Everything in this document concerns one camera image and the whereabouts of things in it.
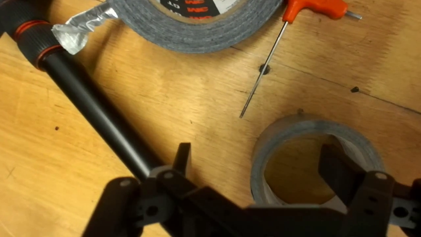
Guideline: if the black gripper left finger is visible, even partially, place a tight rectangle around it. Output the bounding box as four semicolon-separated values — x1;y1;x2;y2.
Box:
173;142;192;177

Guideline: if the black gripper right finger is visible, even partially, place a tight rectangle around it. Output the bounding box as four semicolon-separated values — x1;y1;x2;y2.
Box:
317;142;394;237

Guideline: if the small grey tape roll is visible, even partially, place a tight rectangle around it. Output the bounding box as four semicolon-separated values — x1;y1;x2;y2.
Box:
249;114;388;208

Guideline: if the large black tape roll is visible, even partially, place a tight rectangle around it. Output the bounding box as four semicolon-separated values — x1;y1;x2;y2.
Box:
107;0;287;55

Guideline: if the crumpled grey tape wad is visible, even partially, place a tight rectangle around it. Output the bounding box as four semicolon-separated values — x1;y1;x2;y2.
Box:
50;4;120;56

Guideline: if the orange T-handle hex key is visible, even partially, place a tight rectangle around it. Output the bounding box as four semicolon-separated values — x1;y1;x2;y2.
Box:
238;0;365;120

